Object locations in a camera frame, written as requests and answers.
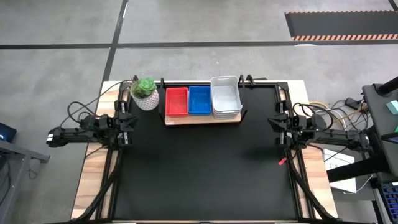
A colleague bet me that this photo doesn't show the grey metal desk frame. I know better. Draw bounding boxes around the grey metal desk frame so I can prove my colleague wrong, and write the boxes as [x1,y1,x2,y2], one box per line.
[0,139,50,224]

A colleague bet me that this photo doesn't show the dark laptop screen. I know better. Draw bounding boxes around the dark laptop screen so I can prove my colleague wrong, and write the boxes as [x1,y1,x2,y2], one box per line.
[0,121,18,143]

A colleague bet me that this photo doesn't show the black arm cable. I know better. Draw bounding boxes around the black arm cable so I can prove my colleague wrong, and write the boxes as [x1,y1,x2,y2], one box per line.
[292,101,315,121]
[58,79,135,131]

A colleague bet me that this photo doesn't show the teal block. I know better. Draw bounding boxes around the teal block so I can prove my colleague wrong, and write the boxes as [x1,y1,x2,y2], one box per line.
[386,100,398,116]

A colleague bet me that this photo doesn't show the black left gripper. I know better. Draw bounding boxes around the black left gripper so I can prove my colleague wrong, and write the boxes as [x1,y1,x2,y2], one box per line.
[107,99,140,147]

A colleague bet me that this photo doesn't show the green succulent plant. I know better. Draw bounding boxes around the green succulent plant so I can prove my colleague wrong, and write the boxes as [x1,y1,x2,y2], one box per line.
[130,77,157,99]

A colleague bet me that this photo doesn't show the black hazard-striped floor mat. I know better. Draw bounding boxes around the black hazard-striped floor mat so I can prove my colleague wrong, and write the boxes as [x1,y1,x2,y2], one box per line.
[284,11,398,42]

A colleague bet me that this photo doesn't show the black aluminium rig frame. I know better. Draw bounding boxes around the black aluminium rig frame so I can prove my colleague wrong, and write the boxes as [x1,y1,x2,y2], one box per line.
[70,79,340,224]

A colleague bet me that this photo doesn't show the white patterned plant pot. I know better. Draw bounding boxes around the white patterned plant pot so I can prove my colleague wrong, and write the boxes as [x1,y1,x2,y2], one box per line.
[129,88,160,111]

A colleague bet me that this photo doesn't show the blue compartment organizer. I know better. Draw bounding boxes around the blue compartment organizer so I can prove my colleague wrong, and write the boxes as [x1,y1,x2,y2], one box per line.
[381,182,398,216]

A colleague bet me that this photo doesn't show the white plastic handled bin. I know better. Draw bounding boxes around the white plastic handled bin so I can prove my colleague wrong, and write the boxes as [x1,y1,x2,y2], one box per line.
[210,75,243,113]

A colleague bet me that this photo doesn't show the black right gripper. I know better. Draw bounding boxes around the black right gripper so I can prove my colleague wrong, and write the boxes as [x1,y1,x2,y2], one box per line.
[267,101,300,147]

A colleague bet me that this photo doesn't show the yellow floor cable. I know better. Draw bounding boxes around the yellow floor cable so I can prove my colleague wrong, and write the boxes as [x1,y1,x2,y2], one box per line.
[308,100,369,122]

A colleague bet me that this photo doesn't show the black power adapter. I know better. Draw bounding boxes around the black power adapter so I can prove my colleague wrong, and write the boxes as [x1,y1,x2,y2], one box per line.
[345,97,362,110]

